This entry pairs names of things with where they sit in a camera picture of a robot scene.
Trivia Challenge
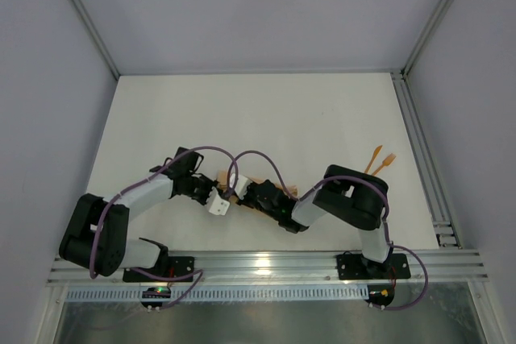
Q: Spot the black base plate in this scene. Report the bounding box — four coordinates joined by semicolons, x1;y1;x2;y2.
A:
123;255;195;283
335;250;411;280

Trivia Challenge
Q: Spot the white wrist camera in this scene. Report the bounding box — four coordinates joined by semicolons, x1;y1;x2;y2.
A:
229;173;252;199
205;190;231;216

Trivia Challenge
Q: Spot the orange plastic knife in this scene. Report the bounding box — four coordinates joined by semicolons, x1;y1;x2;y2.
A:
364;145;383;174

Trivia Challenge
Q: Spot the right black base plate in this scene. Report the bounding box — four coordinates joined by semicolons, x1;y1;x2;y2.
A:
335;250;411;280

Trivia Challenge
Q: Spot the controller board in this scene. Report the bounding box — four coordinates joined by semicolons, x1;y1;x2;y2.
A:
140;286;171;312
365;286;395;311

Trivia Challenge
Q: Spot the left controller board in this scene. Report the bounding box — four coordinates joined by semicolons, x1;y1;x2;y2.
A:
140;286;171;312

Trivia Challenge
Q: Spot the peach satin napkin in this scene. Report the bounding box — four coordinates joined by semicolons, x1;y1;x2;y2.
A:
216;172;298;213

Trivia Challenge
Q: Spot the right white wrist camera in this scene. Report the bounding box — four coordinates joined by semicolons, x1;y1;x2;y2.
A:
229;173;252;199

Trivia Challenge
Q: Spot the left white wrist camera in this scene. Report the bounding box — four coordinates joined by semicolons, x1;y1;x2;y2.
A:
205;190;231;216

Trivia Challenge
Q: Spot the orange plastic fork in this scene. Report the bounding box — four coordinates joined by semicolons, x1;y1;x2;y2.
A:
372;153;396;176

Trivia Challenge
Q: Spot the left aluminium corner post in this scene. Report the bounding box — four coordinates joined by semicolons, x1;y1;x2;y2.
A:
69;0;121;81

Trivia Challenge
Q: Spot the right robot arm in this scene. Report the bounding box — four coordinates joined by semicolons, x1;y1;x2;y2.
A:
230;164;393;279

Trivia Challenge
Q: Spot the aluminium corner post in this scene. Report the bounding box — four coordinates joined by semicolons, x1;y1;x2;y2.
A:
401;0;454;77
69;0;121;81

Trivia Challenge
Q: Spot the right aluminium corner post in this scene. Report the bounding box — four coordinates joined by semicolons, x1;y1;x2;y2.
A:
401;0;454;77

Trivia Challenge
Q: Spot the right controller board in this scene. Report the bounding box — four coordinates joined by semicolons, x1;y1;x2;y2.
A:
365;286;395;311

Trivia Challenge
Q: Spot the aluminium front rail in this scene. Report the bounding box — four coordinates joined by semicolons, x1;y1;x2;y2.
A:
47;249;489;286

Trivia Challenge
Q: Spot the right aluminium side rail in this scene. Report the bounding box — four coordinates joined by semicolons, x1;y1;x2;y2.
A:
391;72;463;250

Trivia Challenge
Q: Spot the slotted grey cable duct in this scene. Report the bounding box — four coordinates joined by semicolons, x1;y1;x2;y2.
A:
65;284;368;302

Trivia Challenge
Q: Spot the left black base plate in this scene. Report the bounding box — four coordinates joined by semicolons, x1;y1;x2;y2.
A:
123;255;195;283

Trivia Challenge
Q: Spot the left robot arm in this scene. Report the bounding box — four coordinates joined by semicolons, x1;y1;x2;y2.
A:
59;147;218;282

